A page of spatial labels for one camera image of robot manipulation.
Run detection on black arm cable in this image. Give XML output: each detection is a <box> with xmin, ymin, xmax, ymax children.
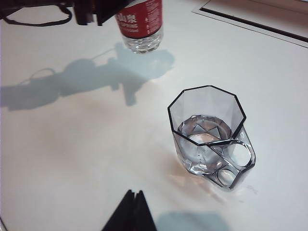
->
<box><xmin>0</xmin><ymin>0</ymin><xmax>73</xmax><ymax>26</ymax></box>

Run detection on transparent grey faceted cup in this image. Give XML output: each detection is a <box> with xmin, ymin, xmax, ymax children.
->
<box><xmin>167</xmin><ymin>84</ymin><xmax>256</xmax><ymax>193</ymax></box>

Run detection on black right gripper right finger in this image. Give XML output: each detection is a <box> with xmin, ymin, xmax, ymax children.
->
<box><xmin>135</xmin><ymin>190</ymin><xmax>157</xmax><ymax>231</ymax></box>

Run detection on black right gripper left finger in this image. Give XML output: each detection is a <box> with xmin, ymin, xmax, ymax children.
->
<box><xmin>102</xmin><ymin>189</ymin><xmax>138</xmax><ymax>231</ymax></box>

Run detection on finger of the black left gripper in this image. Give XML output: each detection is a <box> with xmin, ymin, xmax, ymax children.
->
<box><xmin>95</xmin><ymin>0</ymin><xmax>139</xmax><ymax>26</ymax></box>

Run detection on white desk cable slot cover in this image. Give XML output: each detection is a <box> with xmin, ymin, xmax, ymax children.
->
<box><xmin>191</xmin><ymin>0</ymin><xmax>308</xmax><ymax>48</ymax></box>

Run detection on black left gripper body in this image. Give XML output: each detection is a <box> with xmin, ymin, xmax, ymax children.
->
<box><xmin>72</xmin><ymin>0</ymin><xmax>95</xmax><ymax>26</ymax></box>

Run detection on clear red-label water bottle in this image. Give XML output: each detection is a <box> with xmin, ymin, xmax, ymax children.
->
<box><xmin>115</xmin><ymin>0</ymin><xmax>165</xmax><ymax>54</ymax></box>

